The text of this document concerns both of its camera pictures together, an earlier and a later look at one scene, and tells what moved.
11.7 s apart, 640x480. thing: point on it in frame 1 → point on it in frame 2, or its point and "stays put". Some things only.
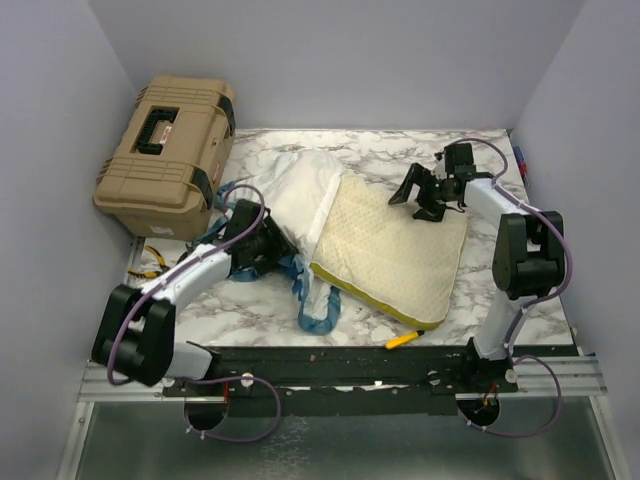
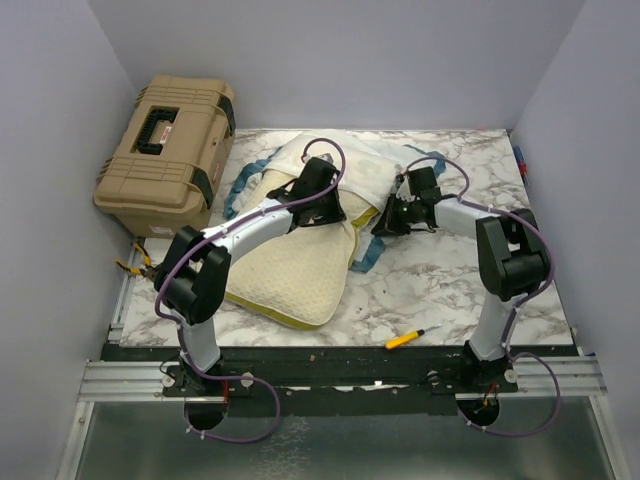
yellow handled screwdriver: [403, 339] stays put
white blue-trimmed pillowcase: [298, 190] → [368, 169]
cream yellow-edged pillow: [385, 258] → [299, 277]
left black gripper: [279, 245] → [336, 215]
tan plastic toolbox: [161, 173] stays put
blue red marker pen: [522, 164] stays put
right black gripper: [416, 175] → [387, 224]
